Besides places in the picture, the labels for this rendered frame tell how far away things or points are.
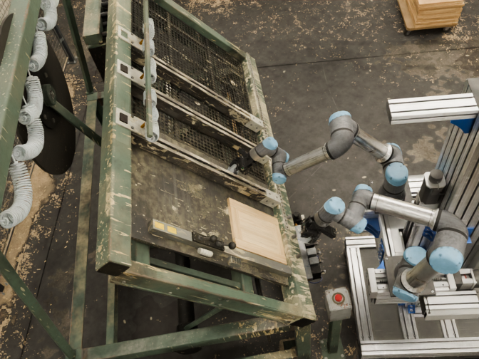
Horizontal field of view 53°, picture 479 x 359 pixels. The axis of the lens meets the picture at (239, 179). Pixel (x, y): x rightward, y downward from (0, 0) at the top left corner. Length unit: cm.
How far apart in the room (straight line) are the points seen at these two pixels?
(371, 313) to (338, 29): 327
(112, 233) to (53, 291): 231
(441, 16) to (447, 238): 368
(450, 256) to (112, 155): 143
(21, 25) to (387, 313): 272
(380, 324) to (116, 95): 221
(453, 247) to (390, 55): 350
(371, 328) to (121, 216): 198
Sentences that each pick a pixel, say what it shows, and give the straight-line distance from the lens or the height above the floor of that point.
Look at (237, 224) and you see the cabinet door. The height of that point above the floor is 118.
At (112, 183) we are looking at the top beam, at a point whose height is 187.
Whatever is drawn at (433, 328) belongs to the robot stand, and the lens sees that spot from 346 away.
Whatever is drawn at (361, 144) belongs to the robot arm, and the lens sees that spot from 261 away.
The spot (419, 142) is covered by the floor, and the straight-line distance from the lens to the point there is 452.
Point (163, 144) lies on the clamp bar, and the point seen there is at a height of 161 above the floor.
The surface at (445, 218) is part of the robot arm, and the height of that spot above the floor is 166.
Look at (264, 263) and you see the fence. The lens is 257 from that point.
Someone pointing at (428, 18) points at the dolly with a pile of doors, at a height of 21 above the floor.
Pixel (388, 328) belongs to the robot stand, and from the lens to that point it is 341.
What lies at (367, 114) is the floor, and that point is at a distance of 468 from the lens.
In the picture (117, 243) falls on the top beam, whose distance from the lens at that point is 189.
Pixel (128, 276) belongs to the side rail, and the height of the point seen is 172.
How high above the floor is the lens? 340
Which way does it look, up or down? 54 degrees down
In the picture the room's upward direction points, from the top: 12 degrees counter-clockwise
